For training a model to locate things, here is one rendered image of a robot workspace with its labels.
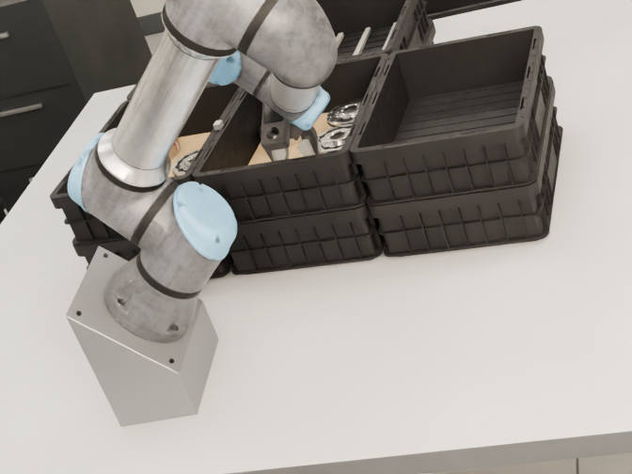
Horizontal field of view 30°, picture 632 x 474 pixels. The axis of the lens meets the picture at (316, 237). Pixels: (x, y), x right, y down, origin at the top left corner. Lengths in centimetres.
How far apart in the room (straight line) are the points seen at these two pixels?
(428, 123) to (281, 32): 77
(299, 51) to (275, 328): 65
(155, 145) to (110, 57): 232
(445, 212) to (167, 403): 57
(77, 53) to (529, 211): 214
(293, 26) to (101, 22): 255
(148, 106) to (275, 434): 53
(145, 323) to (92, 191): 23
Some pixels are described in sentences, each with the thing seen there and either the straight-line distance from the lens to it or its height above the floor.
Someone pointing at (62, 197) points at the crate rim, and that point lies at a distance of 224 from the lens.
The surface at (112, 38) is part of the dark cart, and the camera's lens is 410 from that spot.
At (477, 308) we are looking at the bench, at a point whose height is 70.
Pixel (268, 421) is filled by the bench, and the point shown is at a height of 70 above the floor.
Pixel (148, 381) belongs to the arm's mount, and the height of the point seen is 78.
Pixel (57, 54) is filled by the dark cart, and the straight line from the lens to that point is 378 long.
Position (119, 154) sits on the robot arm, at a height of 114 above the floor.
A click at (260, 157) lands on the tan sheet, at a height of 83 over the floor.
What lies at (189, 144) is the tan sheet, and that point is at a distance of 249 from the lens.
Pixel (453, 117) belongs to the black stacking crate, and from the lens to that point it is 224.
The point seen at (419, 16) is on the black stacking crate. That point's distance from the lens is 264.
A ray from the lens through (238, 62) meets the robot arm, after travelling 192.
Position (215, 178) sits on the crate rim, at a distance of 209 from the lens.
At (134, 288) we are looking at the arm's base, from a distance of 187.
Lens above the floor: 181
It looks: 29 degrees down
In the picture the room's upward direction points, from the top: 19 degrees counter-clockwise
